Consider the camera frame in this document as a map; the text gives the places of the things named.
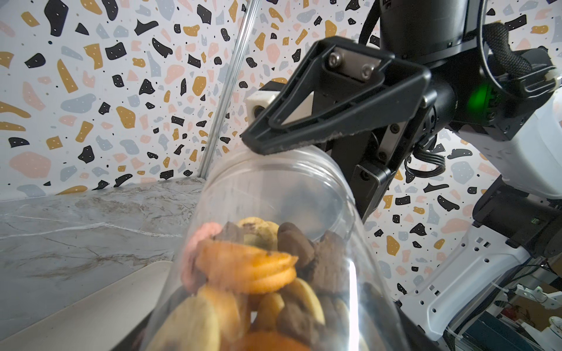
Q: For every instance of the cream rectangular tray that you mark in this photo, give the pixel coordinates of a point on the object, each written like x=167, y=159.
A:
x=101, y=320

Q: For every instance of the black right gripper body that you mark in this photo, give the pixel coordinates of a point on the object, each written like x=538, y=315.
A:
x=370, y=160

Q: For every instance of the clear plastic cookie jar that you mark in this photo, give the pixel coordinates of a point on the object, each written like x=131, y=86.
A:
x=275, y=258

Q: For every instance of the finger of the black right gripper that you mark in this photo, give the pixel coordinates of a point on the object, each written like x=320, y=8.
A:
x=340, y=88

